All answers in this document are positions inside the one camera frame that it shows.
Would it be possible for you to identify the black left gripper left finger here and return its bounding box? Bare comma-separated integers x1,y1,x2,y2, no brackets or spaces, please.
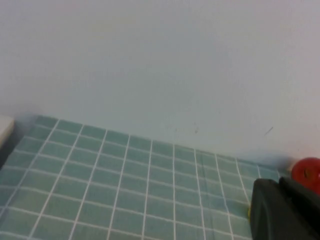
250,178,320,240

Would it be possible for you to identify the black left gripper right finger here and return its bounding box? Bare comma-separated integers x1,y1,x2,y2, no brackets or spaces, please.
278,175,320,225

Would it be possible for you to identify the red apple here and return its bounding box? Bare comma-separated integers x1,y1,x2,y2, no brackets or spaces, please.
291,157,320,194

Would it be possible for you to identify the green checked tablecloth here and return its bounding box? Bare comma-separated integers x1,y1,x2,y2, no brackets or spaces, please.
0,114,295,240

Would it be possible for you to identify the white flat board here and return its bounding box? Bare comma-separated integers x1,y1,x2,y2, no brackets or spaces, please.
0,114,15,149

